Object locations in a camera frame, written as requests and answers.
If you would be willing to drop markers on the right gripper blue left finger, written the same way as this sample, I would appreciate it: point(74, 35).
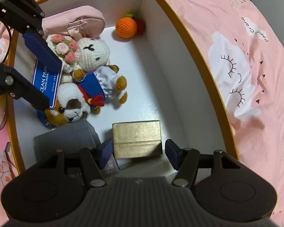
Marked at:
point(103, 152)

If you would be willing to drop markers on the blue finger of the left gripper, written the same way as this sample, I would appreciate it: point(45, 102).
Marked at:
point(38, 46)
point(22, 88)

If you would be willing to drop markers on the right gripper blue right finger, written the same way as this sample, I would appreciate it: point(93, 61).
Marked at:
point(175, 154)

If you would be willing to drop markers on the blue ocean park card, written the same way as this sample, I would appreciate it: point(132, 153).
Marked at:
point(47, 81)

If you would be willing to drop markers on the dark grey small box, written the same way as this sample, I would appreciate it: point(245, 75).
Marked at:
point(69, 138)

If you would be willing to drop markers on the gold square gift box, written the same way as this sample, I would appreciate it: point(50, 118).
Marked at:
point(137, 139)

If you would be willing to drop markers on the white crochet bunny doll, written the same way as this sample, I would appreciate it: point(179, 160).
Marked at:
point(78, 57)

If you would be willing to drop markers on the pink zip pouch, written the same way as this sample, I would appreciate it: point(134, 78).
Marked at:
point(83, 21)

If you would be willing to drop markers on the crochet orange red flower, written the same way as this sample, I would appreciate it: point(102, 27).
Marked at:
point(130, 26)

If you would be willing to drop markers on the sailor bear plush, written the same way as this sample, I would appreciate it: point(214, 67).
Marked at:
point(102, 84)

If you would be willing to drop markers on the red panda plush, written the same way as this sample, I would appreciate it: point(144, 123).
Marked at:
point(73, 104)

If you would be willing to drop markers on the orange cardboard storage box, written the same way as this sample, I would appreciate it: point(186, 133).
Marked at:
point(168, 78)

